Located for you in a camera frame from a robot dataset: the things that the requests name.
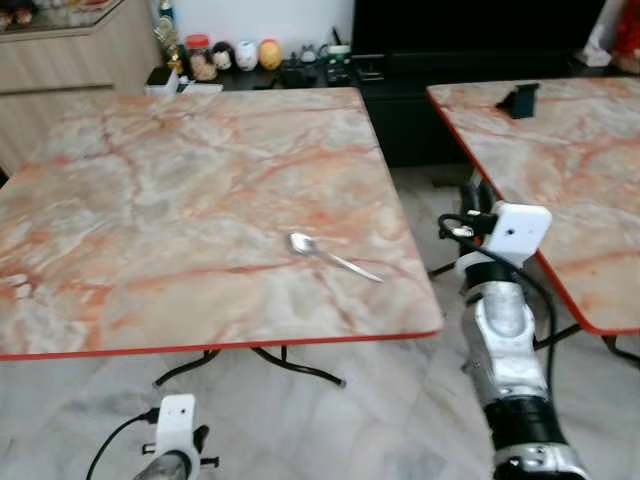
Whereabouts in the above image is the silver metal spoon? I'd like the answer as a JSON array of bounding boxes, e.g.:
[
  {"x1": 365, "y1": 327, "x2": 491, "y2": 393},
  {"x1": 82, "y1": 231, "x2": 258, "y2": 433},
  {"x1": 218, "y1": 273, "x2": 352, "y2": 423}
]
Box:
[{"x1": 288, "y1": 232, "x2": 385, "y2": 284}]

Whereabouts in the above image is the small black box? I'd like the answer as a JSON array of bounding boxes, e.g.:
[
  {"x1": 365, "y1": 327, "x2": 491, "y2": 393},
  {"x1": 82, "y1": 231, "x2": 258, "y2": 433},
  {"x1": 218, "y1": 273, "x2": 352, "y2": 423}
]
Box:
[{"x1": 497, "y1": 83, "x2": 541, "y2": 121}]

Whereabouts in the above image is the black television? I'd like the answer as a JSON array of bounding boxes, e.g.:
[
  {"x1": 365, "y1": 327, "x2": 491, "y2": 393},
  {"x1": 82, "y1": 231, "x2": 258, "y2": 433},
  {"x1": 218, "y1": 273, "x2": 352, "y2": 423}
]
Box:
[{"x1": 352, "y1": 0, "x2": 613, "y2": 59}]

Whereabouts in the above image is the small white ornament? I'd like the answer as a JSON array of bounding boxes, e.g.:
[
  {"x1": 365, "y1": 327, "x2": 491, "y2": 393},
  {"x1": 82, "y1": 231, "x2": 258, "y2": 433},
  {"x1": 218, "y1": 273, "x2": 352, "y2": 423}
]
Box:
[{"x1": 583, "y1": 25, "x2": 617, "y2": 67}]

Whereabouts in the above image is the black electronic device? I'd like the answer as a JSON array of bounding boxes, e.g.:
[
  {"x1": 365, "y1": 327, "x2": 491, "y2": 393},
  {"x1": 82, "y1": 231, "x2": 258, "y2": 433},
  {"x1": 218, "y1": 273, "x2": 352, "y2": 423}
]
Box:
[{"x1": 283, "y1": 58, "x2": 386, "y2": 89}]

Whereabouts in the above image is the red plush doll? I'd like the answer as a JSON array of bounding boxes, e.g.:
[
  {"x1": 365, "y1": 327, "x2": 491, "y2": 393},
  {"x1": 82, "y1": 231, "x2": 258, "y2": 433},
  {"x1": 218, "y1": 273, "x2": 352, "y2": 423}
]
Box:
[{"x1": 612, "y1": 0, "x2": 640, "y2": 73}]

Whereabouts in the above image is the yellow egg shaped figurine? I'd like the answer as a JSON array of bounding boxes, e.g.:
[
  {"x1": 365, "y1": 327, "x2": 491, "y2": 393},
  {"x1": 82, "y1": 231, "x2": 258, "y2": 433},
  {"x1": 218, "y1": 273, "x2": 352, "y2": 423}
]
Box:
[{"x1": 258, "y1": 38, "x2": 284, "y2": 71}]

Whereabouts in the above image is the white round figurine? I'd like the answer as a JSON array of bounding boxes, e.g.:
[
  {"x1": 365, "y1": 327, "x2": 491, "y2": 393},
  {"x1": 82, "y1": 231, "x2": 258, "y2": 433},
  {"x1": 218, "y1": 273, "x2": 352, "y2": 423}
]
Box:
[{"x1": 235, "y1": 40, "x2": 260, "y2": 72}]

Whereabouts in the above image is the black haired round figurine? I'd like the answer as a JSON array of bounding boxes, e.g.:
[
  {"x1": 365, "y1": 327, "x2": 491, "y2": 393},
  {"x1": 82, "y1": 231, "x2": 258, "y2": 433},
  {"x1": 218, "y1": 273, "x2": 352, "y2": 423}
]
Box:
[{"x1": 210, "y1": 42, "x2": 237, "y2": 72}]

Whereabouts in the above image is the clear jar red lid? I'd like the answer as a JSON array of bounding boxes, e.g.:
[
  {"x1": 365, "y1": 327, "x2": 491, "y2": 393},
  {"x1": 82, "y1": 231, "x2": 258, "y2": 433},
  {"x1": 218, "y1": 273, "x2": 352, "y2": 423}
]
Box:
[{"x1": 186, "y1": 35, "x2": 218, "y2": 82}]

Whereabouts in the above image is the small white box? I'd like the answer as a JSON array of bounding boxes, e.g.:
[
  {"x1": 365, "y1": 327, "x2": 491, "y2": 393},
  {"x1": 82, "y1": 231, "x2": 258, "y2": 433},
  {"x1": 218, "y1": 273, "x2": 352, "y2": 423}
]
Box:
[{"x1": 145, "y1": 67, "x2": 183, "y2": 94}]

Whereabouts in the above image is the small gold trophy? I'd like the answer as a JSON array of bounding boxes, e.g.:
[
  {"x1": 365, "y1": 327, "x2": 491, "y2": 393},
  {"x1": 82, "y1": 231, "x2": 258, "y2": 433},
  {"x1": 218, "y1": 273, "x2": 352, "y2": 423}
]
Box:
[{"x1": 155, "y1": 18, "x2": 191, "y2": 76}]

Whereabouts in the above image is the light wooden cabinet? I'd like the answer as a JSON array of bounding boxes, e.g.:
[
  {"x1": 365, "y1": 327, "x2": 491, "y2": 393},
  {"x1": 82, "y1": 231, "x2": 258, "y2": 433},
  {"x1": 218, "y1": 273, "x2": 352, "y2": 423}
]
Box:
[{"x1": 0, "y1": 0, "x2": 161, "y2": 176}]

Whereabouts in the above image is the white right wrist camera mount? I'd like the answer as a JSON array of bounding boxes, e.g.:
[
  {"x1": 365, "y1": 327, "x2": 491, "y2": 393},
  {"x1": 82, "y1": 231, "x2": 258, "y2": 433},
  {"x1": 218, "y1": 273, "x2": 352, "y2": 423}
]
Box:
[{"x1": 480, "y1": 203, "x2": 553, "y2": 269}]

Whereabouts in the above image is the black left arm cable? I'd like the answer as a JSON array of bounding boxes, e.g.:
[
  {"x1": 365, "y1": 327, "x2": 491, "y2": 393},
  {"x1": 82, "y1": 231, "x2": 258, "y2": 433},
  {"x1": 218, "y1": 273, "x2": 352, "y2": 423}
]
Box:
[{"x1": 85, "y1": 407, "x2": 161, "y2": 480}]

